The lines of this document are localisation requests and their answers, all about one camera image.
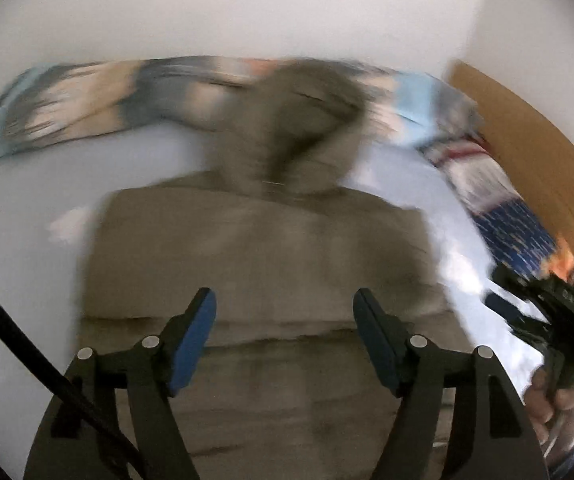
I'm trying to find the light blue cloud bed sheet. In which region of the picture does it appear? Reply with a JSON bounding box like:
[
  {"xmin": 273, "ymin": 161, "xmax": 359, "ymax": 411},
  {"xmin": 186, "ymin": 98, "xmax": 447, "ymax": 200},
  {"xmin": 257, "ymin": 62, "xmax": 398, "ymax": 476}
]
[{"xmin": 0, "ymin": 120, "xmax": 574, "ymax": 480}]

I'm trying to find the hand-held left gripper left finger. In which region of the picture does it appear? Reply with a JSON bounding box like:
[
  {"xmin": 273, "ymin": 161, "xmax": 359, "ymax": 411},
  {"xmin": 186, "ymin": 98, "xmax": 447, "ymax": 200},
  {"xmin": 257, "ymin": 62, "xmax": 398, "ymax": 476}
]
[{"xmin": 23, "ymin": 287, "xmax": 218, "ymax": 480}]

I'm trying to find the olive puffer jacket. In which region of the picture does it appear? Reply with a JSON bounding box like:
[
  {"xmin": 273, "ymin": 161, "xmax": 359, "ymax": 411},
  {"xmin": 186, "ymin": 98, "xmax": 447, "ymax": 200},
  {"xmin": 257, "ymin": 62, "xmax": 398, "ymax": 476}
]
[{"xmin": 74, "ymin": 57, "xmax": 460, "ymax": 480}]

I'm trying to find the black cable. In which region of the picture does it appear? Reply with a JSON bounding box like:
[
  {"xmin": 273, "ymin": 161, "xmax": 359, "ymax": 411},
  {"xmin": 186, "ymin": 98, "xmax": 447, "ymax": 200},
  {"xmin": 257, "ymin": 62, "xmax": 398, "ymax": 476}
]
[{"xmin": 0, "ymin": 262, "xmax": 154, "ymax": 480}]

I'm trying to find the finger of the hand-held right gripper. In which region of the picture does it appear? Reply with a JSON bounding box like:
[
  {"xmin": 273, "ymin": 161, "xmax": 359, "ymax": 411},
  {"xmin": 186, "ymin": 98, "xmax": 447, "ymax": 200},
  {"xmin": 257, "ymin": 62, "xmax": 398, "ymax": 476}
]
[{"xmin": 484, "ymin": 291, "xmax": 524, "ymax": 322}]

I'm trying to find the striped and dotted pillow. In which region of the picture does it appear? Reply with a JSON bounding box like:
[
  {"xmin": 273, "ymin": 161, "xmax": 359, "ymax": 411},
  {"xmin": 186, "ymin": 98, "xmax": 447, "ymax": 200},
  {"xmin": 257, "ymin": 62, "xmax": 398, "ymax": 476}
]
[{"xmin": 417, "ymin": 132, "xmax": 574, "ymax": 283}]

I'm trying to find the wooden headboard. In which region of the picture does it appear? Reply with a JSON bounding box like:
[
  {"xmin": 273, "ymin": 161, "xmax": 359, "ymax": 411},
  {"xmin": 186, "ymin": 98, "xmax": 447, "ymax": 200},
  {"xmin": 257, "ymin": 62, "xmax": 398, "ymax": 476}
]
[{"xmin": 446, "ymin": 59, "xmax": 574, "ymax": 266}]

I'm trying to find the patterned rolled quilt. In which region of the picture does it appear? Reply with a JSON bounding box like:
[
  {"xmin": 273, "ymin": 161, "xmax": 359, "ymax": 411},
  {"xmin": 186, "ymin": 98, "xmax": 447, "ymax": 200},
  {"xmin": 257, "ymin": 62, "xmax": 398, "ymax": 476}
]
[{"xmin": 0, "ymin": 55, "xmax": 485, "ymax": 173}]

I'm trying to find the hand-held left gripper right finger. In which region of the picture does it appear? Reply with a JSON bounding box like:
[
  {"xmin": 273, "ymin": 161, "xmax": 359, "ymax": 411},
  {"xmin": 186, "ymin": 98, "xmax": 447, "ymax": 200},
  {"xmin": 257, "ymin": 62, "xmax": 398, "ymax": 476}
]
[{"xmin": 352, "ymin": 287, "xmax": 550, "ymax": 480}]

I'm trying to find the person's right hand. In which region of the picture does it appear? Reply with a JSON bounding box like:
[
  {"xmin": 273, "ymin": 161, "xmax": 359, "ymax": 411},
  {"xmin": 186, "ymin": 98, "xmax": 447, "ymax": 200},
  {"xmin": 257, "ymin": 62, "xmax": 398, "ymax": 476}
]
[{"xmin": 523, "ymin": 366, "xmax": 574, "ymax": 458}]

